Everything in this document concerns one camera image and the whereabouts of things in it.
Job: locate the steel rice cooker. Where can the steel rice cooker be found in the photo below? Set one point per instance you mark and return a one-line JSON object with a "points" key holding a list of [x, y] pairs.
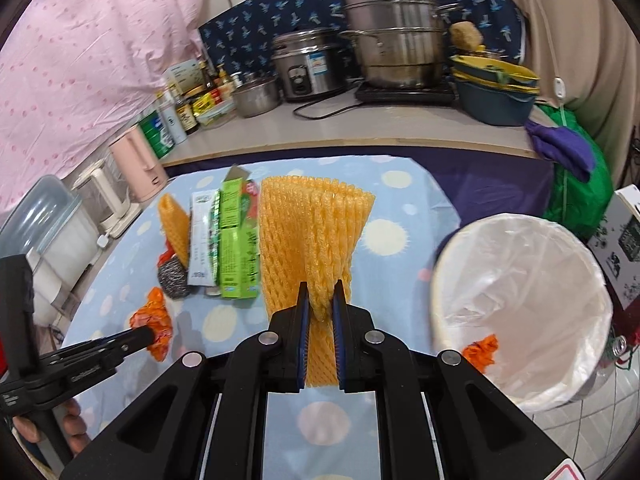
{"points": [[310, 65]]}

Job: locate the clear tray with yellow packets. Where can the clear tray with yellow packets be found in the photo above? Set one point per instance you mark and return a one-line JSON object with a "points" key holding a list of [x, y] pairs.
{"points": [[212, 110]]}

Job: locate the pink dotted curtain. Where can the pink dotted curtain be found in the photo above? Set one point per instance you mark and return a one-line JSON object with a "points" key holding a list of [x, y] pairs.
{"points": [[85, 70]]}

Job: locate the clear plastic storage container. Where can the clear plastic storage container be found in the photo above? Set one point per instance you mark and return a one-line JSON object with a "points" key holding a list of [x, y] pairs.
{"points": [[45, 230]]}

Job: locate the green box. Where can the green box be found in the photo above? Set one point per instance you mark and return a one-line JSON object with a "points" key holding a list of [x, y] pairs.
{"points": [[240, 265]]}

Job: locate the yellow cap bottle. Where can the yellow cap bottle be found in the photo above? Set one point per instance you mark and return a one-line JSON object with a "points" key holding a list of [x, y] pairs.
{"points": [[224, 82]]}

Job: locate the green bag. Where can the green bag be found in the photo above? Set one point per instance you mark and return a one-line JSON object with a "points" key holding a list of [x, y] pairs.
{"points": [[580, 205]]}

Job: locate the white wall device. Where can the white wall device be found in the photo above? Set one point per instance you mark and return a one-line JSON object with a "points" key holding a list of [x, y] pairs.
{"points": [[560, 90]]}

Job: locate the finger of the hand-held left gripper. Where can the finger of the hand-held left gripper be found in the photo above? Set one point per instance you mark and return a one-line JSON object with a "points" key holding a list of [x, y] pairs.
{"points": [[80, 372], [100, 345]]}

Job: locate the metal can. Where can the metal can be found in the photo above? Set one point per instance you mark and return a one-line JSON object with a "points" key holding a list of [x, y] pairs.
{"points": [[615, 352]]}

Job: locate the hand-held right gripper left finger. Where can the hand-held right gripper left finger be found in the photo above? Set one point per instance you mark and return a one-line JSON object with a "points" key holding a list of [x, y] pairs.
{"points": [[301, 340]]}

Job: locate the pink kettle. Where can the pink kettle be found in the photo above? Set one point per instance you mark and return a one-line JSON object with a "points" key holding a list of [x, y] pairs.
{"points": [[137, 165]]}

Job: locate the brown loofah sponge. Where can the brown loofah sponge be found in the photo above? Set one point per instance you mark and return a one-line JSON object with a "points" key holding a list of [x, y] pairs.
{"points": [[466, 36]]}

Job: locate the small pot with glass lid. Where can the small pot with glass lid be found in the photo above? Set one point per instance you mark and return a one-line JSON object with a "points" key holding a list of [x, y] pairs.
{"points": [[256, 96]]}

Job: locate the navy printed cloth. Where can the navy printed cloth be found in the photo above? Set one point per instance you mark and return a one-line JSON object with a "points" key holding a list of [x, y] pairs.
{"points": [[260, 20]]}

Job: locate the printed cardboard box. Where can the printed cardboard box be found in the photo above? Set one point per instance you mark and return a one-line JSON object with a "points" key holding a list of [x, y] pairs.
{"points": [[620, 250]]}

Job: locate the black induction cooker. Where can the black induction cooker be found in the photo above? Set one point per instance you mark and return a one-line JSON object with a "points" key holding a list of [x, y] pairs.
{"points": [[400, 94]]}

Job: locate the purple rag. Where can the purple rag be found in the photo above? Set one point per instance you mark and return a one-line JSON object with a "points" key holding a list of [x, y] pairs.
{"points": [[565, 147]]}

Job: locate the person's left hand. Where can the person's left hand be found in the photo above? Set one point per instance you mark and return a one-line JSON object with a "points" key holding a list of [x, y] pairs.
{"points": [[75, 430]]}

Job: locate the large steel steamer pot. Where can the large steel steamer pot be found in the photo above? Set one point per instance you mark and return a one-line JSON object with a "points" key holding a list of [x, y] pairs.
{"points": [[400, 40]]}

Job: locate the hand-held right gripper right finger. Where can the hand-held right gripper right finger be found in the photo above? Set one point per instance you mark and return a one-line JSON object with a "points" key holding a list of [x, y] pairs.
{"points": [[339, 340]]}

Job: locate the large orange foam net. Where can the large orange foam net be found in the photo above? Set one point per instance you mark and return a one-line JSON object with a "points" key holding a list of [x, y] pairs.
{"points": [[310, 230]]}

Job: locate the beige box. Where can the beige box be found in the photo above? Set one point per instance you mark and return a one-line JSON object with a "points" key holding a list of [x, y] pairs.
{"points": [[185, 75]]}

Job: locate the beige curtain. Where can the beige curtain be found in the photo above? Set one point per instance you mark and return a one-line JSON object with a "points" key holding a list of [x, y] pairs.
{"points": [[575, 30]]}

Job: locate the white plug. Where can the white plug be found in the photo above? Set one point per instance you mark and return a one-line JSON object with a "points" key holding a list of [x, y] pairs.
{"points": [[102, 241]]}

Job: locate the tall dark bottle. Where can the tall dark bottle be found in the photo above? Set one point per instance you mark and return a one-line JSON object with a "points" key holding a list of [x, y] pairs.
{"points": [[205, 74]]}

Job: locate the white printed packet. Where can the white printed packet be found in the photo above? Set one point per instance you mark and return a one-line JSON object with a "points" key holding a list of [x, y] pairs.
{"points": [[201, 240]]}

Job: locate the white bottle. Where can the white bottle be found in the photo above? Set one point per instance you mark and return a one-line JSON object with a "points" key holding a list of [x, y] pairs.
{"points": [[174, 120]]}

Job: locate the green and white canister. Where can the green and white canister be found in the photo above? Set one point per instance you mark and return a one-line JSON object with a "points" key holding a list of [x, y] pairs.
{"points": [[156, 135]]}

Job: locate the blue polka dot blanket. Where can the blue polka dot blanket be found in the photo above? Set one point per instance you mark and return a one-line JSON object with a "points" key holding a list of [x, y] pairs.
{"points": [[400, 220]]}

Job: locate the green and red carton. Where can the green and red carton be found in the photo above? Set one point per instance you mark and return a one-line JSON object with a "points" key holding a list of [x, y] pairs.
{"points": [[239, 205]]}

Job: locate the dark sauce bottle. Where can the dark sauce bottle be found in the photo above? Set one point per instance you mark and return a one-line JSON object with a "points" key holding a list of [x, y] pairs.
{"points": [[187, 117]]}

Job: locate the woven bin with white liner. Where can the woven bin with white liner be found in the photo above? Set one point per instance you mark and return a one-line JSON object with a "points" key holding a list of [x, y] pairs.
{"points": [[530, 310]]}

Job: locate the orange wrapper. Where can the orange wrapper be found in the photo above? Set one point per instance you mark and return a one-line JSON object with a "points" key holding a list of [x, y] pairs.
{"points": [[156, 310]]}

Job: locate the dark blue basin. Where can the dark blue basin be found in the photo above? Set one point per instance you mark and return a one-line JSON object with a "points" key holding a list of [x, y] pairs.
{"points": [[495, 107]]}

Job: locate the steel wool scrubber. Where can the steel wool scrubber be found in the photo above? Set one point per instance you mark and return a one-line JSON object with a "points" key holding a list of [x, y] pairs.
{"points": [[174, 277]]}

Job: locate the small orange foam net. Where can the small orange foam net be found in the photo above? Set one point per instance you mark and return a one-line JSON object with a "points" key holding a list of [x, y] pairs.
{"points": [[175, 230]]}

